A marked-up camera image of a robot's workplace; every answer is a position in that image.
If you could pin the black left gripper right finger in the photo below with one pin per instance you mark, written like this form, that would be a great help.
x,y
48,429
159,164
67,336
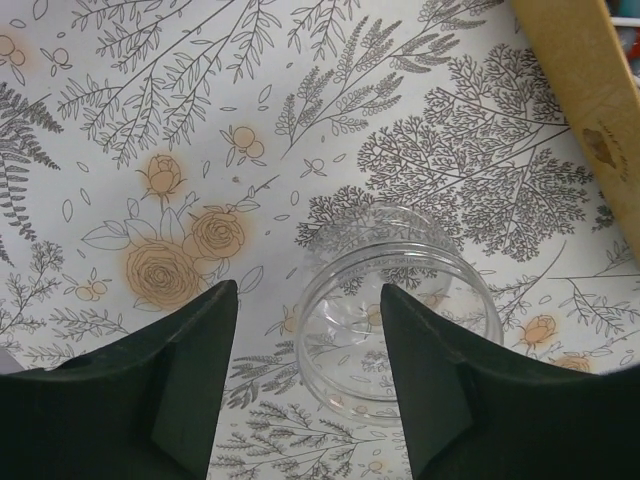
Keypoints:
x,y
490,413

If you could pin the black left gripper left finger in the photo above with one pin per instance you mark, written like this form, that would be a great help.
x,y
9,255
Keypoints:
x,y
143,407

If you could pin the clear plastic jar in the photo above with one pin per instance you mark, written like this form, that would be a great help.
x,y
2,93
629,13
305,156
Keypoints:
x,y
372,275

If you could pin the floral table mat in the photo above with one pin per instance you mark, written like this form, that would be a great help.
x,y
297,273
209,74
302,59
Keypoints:
x,y
150,149

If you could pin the gold tin with lollipops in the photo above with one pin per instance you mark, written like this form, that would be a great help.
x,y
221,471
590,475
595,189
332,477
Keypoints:
x,y
578,49

